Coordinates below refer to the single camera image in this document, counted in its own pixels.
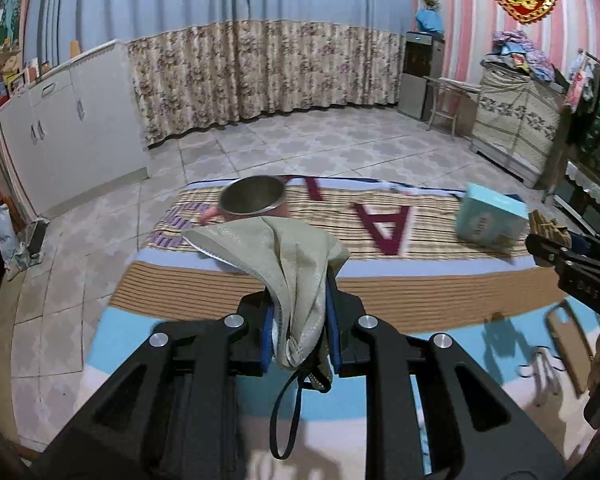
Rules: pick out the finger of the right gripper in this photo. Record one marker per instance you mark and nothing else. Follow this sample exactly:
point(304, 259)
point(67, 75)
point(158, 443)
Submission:
point(547, 252)

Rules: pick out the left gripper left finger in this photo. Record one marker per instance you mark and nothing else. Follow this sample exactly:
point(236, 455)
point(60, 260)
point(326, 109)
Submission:
point(267, 340)

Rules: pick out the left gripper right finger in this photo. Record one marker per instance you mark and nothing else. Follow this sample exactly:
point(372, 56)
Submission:
point(332, 324)

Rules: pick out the beige face mask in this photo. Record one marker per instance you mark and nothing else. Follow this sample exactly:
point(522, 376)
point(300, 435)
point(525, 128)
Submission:
point(290, 258)

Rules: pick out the small brown figurine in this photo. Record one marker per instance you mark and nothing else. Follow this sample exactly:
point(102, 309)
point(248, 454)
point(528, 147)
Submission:
point(549, 228)

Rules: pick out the low lace-covered tv stand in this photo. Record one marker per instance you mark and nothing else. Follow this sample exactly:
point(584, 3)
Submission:
point(577, 192)

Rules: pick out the teal cardboard box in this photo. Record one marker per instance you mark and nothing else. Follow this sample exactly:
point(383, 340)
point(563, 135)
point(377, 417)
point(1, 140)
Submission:
point(490, 219)

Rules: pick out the pink mug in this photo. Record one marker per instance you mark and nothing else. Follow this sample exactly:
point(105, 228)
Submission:
point(249, 197)

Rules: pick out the cloth-covered cabinet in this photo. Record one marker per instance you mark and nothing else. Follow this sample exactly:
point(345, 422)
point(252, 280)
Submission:
point(516, 122)

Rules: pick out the clothes rack with garments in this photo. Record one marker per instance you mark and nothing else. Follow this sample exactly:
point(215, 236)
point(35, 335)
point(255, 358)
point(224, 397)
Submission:
point(577, 139)

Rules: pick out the small metal folding table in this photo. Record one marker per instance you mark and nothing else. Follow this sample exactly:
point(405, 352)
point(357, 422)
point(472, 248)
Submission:
point(447, 95)

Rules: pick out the pile of folded clothes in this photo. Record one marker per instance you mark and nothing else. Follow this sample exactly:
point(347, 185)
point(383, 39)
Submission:
point(515, 48)

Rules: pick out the grey water dispenser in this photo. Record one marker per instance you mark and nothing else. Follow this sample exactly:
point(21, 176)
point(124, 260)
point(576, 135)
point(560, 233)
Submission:
point(423, 60)

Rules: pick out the blue bag on dispenser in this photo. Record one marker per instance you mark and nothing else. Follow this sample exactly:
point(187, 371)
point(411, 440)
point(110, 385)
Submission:
point(430, 22)

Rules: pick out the white cabinet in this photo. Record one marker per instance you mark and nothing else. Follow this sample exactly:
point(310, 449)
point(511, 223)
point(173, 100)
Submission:
point(75, 134)

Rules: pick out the blue floral curtain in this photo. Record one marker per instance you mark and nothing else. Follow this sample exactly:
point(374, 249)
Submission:
point(198, 63)

